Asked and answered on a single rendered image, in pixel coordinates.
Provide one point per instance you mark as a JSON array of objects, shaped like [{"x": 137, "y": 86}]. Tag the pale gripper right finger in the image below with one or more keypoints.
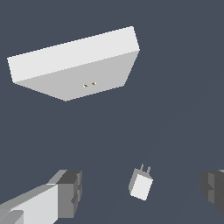
[{"x": 214, "y": 186}]

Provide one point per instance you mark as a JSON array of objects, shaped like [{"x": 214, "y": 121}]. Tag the white two-prong charger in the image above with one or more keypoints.
[{"x": 141, "y": 185}]

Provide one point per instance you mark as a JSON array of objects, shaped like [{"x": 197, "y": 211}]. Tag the white wall socket block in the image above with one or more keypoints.
[{"x": 75, "y": 64}]

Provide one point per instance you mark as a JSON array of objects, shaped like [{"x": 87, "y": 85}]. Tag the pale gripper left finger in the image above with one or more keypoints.
[{"x": 58, "y": 195}]

